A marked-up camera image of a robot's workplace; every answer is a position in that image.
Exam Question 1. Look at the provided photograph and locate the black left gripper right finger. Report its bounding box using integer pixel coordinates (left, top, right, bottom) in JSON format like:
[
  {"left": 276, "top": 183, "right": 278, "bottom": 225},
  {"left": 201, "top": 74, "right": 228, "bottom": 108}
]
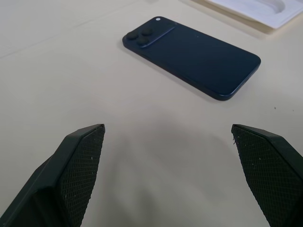
[{"left": 231, "top": 123, "right": 303, "bottom": 227}]

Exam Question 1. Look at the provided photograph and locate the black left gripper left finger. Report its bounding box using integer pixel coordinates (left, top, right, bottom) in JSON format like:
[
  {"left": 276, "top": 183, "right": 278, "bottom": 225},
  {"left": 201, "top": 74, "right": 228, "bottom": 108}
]
[{"left": 0, "top": 123, "right": 106, "bottom": 227}]

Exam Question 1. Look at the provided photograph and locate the dark blue smartphone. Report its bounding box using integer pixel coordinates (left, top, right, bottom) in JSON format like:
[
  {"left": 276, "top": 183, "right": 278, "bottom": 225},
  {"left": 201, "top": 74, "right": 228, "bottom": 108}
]
[{"left": 122, "top": 16, "right": 261, "bottom": 102}]

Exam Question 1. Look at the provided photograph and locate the white phone box base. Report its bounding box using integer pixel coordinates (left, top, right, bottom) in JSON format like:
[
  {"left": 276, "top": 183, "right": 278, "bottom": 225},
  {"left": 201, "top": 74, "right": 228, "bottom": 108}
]
[{"left": 182, "top": 0, "right": 303, "bottom": 36}]

